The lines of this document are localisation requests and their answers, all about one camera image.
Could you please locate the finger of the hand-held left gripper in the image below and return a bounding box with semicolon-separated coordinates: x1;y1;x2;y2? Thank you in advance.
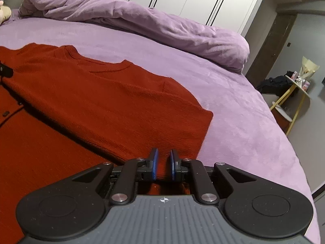
0;61;14;78

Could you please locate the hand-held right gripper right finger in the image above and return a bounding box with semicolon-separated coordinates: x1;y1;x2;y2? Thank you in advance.
170;149;253;205

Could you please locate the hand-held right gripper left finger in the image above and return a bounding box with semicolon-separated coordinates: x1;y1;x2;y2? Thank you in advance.
72;148;159;206

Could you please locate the red knit sweater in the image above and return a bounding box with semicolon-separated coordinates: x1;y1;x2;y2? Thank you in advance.
0;44;214;244

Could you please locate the beige plush toy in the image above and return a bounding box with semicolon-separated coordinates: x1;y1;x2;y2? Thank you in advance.
0;0;12;24

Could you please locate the purple bed sheet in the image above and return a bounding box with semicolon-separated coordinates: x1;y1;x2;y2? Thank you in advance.
0;8;320;244

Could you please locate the dark clothing pile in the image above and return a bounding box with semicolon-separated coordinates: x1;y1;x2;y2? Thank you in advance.
256;76;296;94

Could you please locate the yellow side table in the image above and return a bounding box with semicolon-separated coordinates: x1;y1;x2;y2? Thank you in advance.
270;75;311;135

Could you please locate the purple duvet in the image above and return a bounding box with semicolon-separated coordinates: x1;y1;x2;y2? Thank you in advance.
18;0;250;75

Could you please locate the dark brown door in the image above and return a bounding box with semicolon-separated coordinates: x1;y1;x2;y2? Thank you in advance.
245;14;297;82

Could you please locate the wrapped flower bouquet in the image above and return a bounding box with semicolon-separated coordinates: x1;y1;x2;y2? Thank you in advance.
296;56;320;87

